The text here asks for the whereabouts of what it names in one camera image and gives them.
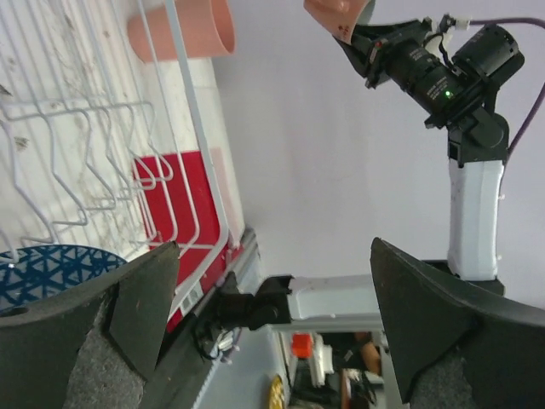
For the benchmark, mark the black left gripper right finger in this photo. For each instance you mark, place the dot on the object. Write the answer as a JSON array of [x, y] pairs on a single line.
[[454, 344]]

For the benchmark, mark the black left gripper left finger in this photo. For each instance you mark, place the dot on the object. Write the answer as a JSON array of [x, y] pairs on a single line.
[[93, 346]]

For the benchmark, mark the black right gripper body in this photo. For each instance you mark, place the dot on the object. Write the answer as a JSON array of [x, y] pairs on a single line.
[[372, 47]]

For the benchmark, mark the orange dotted mug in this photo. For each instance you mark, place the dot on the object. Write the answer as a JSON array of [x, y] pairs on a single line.
[[340, 17]]

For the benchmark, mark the pink plastic tumbler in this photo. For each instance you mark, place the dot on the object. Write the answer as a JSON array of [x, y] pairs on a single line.
[[207, 30]]

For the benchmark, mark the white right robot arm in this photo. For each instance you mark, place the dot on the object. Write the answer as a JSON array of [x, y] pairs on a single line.
[[458, 92]]

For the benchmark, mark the red patterned bowl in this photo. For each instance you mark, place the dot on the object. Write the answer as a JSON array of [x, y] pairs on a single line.
[[43, 271]]

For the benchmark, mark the white wire dish rack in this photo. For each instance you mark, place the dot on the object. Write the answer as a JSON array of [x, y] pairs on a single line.
[[78, 108]]

